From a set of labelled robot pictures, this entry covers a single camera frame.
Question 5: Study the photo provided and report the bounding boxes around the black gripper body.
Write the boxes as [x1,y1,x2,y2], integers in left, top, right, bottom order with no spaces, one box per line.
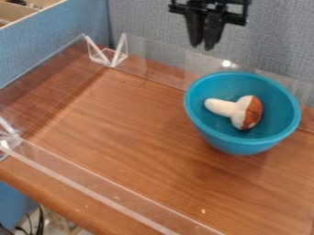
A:
[169,0,252,26]

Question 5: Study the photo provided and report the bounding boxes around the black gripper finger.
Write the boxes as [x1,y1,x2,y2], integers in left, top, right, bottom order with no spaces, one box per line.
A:
[186,9,205,47]
[203,12,226,50]

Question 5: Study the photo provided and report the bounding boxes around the brown and white toy mushroom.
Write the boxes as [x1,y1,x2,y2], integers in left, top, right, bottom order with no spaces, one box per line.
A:
[203,95,262,130]

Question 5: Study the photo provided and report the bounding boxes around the blue plastic bowl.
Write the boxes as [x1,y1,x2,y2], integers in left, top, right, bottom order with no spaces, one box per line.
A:
[185,72,302,155]

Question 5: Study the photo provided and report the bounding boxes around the clear acrylic back barrier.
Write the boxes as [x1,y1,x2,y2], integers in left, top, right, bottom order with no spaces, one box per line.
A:
[119,34,314,108]

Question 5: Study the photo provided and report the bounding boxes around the clear acrylic barrier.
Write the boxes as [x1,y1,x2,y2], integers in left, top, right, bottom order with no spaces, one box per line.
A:
[0,139,225,235]
[119,34,314,108]

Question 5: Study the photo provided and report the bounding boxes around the wooden shelf box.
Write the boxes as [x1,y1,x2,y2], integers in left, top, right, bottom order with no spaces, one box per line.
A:
[0,0,67,29]

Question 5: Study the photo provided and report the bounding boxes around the clear acrylic front barrier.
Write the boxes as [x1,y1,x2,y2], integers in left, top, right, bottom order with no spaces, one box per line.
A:
[0,139,225,235]

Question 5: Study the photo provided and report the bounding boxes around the clear acrylic corner bracket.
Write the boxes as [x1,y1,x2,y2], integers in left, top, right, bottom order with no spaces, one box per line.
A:
[83,33,129,68]

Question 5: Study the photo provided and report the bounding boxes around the clear acrylic left bracket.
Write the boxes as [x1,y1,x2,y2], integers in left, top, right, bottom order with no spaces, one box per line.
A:
[0,117,22,162]

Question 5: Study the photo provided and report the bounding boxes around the black cables under table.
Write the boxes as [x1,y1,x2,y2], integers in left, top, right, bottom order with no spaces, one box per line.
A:
[0,205,47,235]

